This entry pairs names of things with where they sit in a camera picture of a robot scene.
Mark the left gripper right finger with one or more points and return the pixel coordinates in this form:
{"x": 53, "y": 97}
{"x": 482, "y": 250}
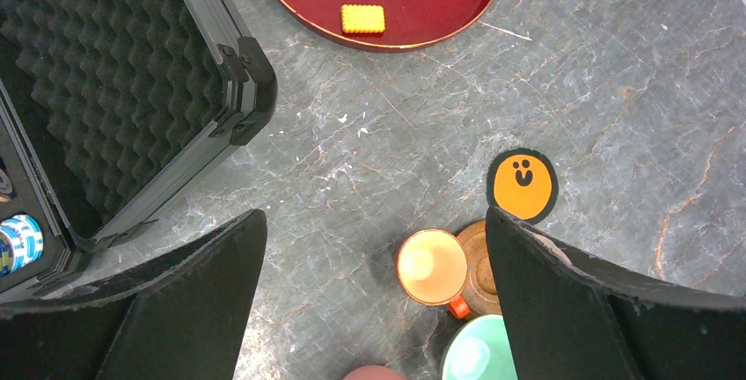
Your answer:
{"x": 572, "y": 315}

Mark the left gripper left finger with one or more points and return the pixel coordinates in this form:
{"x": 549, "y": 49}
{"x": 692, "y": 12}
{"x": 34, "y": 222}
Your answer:
{"x": 181, "y": 315}

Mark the orange square cracker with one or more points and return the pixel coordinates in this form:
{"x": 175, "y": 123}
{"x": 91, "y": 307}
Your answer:
{"x": 362, "y": 18}

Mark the brown saucer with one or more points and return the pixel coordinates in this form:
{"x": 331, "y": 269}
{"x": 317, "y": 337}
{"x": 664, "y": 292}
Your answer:
{"x": 480, "y": 292}

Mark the mint green cup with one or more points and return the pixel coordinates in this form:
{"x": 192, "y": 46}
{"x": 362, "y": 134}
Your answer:
{"x": 480, "y": 350}

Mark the orange smiley coaster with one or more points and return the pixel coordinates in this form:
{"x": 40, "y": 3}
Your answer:
{"x": 524, "y": 183}

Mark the small orange cup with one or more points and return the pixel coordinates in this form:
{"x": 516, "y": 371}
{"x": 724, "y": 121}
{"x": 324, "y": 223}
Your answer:
{"x": 432, "y": 268}

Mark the black open case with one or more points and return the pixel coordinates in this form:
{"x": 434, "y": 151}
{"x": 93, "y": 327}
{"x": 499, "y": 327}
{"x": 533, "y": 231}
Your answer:
{"x": 110, "y": 111}

